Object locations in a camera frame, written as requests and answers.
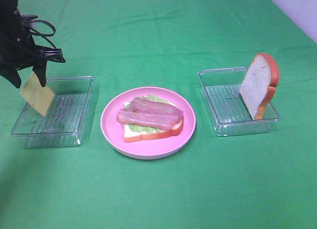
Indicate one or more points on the yellow cheese slice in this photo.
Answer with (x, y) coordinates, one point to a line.
(38, 97)

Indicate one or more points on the pink plate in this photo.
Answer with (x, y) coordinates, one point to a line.
(146, 149)

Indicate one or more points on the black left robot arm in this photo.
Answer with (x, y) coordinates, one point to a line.
(24, 42)

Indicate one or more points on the white bread slice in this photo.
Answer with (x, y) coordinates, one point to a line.
(130, 136)
(259, 85)

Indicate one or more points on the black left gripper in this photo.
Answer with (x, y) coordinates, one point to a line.
(16, 55)

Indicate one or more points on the upright white bread slice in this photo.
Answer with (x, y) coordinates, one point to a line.
(259, 85)

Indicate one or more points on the green tablecloth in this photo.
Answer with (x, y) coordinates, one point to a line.
(263, 181)

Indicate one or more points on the green lettuce leaf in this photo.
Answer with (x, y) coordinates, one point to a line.
(147, 129)

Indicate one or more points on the clear plastic ingredient tray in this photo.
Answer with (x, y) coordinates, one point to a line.
(67, 121)

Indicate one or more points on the clear plastic bread tray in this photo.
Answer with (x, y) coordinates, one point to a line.
(226, 109)

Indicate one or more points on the bacon strip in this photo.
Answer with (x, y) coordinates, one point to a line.
(139, 103)
(160, 120)

